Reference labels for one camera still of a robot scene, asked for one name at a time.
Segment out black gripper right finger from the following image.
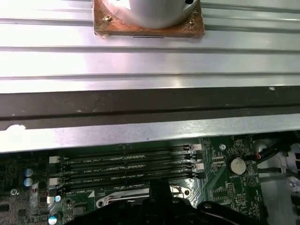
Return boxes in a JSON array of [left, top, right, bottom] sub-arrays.
[[159, 180, 269, 225]]

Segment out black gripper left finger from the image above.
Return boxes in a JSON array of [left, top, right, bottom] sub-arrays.
[[70, 180, 160, 225]]

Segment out metal socket cover frame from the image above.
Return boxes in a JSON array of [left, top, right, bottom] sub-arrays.
[[96, 186, 191, 207]]

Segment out thin wire locking lever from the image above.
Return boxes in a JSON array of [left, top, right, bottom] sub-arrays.
[[96, 194, 150, 207]]

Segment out CPU socket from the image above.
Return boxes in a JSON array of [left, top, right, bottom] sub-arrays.
[[95, 185, 192, 209]]

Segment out black RAM slot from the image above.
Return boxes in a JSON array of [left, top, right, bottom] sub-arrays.
[[57, 172, 205, 195], [49, 143, 203, 165], [58, 151, 203, 175], [49, 163, 205, 187]]

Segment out green motherboard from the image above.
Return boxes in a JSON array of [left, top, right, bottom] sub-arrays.
[[0, 135, 268, 225]]

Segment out silver coin battery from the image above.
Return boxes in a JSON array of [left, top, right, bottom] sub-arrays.
[[228, 156, 246, 175]]

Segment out black open PC case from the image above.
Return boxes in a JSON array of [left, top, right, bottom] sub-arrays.
[[0, 85, 300, 225]]

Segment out black wire with red mark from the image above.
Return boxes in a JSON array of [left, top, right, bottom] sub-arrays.
[[245, 138, 292, 165]]

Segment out brown square base plate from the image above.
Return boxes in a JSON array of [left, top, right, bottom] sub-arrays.
[[93, 0, 205, 41]]

